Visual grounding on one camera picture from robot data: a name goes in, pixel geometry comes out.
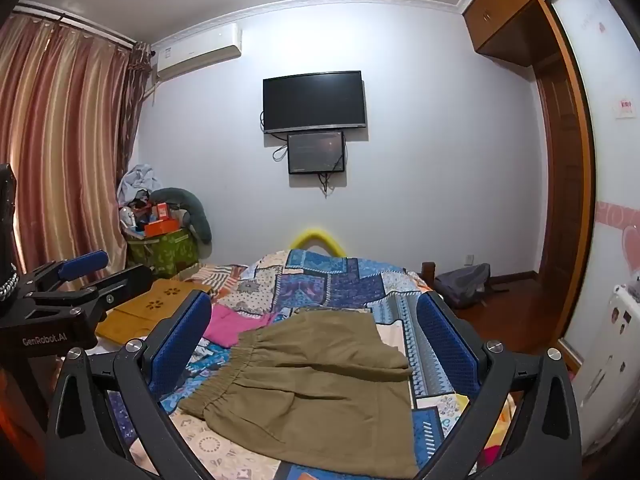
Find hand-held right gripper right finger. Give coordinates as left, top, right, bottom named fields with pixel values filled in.
left=416, top=290, right=583, bottom=480

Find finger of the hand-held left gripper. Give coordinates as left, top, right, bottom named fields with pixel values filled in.
left=30, top=264, right=154, bottom=318
left=17, top=251, right=110, bottom=293

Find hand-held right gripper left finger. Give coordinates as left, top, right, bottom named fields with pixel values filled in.
left=46, top=290, right=213, bottom=480

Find olive green pants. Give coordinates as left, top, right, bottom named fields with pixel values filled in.
left=179, top=308, right=420, bottom=479

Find mustard yellow flower-print cloth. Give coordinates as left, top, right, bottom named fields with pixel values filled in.
left=95, top=279, right=211, bottom=346

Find green storage bag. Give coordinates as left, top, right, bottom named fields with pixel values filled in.
left=126, top=227, right=199, bottom=277

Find pink cloth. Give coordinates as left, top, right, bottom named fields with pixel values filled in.
left=201, top=305, right=276, bottom=348

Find grey backpack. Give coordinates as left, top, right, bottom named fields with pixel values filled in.
left=434, top=263, right=493, bottom=309

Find orange box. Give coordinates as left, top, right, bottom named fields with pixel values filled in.
left=144, top=218, right=181, bottom=237

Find pale crumpled cloth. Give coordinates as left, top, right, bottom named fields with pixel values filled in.
left=117, top=164, right=162, bottom=206

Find grey neck pillow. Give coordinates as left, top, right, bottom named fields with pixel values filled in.
left=150, top=187, right=213, bottom=245

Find orange multicolour blanket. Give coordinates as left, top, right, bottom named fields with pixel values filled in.
left=475, top=395, right=518, bottom=476

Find striped pink curtain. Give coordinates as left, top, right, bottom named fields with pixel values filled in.
left=0, top=10, right=153, bottom=301

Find patchwork quilt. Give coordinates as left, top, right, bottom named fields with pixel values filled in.
left=100, top=248, right=516, bottom=480

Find yellow foam arc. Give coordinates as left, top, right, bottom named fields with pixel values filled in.
left=291, top=228, right=347, bottom=261

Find white sticker-covered appliance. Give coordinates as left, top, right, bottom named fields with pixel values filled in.
left=570, top=284, right=640, bottom=461

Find wooden door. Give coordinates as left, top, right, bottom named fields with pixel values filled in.
left=534, top=0, right=597, bottom=376

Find small black monitor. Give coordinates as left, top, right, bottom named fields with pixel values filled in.
left=287, top=130, right=347, bottom=175

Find white wardrobe door pink hearts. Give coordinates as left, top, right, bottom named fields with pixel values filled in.
left=545, top=0, right=640, bottom=456

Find white air conditioner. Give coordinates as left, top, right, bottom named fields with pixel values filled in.
left=151, top=23, right=243, bottom=81

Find large black television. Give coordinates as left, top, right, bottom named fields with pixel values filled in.
left=263, top=71, right=367, bottom=134

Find wooden overhead cabinet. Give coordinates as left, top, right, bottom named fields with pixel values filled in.
left=462, top=0, right=556, bottom=67

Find curtain rail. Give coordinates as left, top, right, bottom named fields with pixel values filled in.
left=12, top=4, right=151, bottom=52

